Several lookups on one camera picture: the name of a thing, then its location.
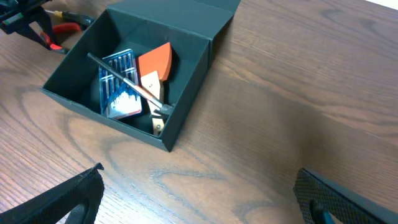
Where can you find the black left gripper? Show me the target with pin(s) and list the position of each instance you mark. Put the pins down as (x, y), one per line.
(16, 15)

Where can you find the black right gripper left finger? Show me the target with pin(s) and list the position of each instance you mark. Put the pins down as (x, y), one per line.
(78, 199)

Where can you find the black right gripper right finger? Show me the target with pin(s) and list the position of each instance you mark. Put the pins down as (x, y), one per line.
(321, 200)

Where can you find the blue precision screwdriver set case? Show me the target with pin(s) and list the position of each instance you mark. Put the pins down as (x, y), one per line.
(118, 100)

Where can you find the orange scraper with wooden handle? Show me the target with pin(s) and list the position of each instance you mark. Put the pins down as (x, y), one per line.
(154, 68)

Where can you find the small black handled claw hammer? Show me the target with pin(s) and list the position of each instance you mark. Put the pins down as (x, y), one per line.
(162, 110)

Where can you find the dark green gift box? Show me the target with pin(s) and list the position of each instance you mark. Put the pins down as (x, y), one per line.
(191, 28)

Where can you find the black yellow small screwdriver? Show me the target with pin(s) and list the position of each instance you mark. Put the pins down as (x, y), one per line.
(73, 17)

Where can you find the red handled pliers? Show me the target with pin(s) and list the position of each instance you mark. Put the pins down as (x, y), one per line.
(59, 32)

